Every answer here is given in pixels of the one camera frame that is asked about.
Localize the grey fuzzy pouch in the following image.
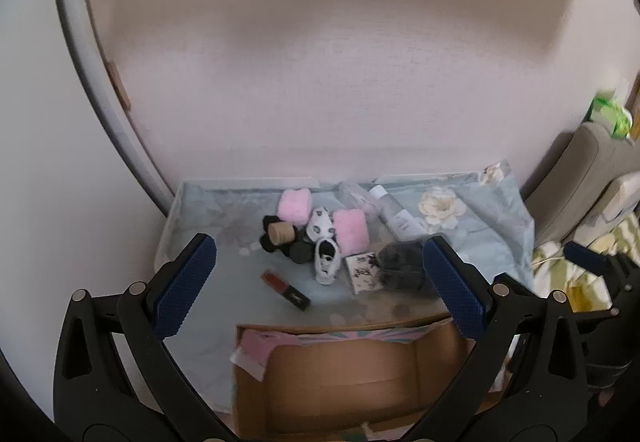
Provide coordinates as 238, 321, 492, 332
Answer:
375, 237, 441, 297

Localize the cork lid jar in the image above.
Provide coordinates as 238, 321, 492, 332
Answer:
269, 221, 297, 245

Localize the blue floral tablecloth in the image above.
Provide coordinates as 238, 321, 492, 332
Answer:
155, 161, 538, 418

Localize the black scrunchie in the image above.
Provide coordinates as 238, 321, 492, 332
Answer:
261, 214, 286, 253

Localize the white patterned small box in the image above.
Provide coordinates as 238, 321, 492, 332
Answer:
345, 251, 383, 295

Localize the white pillow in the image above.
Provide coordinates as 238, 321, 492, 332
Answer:
595, 172, 640, 223

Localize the white curved frame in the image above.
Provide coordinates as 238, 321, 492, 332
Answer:
50, 0, 176, 223

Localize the white doll shoe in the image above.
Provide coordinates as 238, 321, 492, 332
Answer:
314, 238, 343, 285

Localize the beige sofa cushion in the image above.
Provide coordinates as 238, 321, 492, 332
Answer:
525, 122, 640, 247

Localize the green tissue pack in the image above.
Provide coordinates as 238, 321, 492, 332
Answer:
587, 79, 636, 140

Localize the yellow floral blanket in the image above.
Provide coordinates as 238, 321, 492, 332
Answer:
530, 217, 640, 313

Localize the pink fluffy towel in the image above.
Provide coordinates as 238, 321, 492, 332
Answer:
332, 208, 371, 253
277, 188, 313, 225

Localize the red and black lipstick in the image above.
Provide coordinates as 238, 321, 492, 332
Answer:
260, 271, 312, 310

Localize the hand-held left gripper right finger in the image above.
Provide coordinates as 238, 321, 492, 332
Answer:
400, 234, 591, 442

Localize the black round case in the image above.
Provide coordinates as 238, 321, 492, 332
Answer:
287, 239, 315, 265

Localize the cardboard box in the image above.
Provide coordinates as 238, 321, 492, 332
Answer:
230, 314, 501, 442

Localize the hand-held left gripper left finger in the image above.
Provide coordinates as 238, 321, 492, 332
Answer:
52, 233, 236, 442

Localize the white tube bottle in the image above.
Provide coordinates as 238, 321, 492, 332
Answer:
369, 184, 428, 239

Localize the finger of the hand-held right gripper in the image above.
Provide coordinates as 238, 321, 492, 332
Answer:
564, 242, 640, 310

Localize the clear packet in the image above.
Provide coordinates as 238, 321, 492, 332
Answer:
339, 181, 383, 223

